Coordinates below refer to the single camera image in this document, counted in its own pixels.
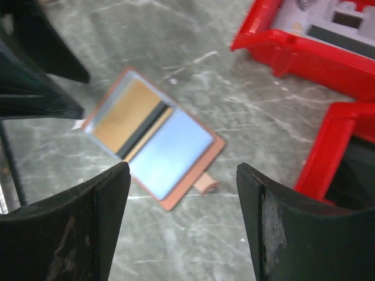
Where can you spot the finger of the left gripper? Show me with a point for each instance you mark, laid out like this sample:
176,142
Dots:
36,36
26,92

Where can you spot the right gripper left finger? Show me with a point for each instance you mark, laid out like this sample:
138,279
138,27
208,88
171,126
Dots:
71,235

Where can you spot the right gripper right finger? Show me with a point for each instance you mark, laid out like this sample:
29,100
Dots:
294,237

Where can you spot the red bin front pair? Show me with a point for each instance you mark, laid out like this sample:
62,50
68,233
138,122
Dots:
342,121

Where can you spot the brown leather card holder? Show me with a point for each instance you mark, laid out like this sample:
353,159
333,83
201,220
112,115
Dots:
171,158

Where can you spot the red bin with cards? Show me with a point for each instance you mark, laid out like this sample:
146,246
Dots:
338,69

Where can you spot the white credit card stack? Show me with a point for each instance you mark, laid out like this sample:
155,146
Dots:
348,25

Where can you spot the aluminium rail frame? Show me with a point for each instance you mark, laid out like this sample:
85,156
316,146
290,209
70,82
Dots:
12,193

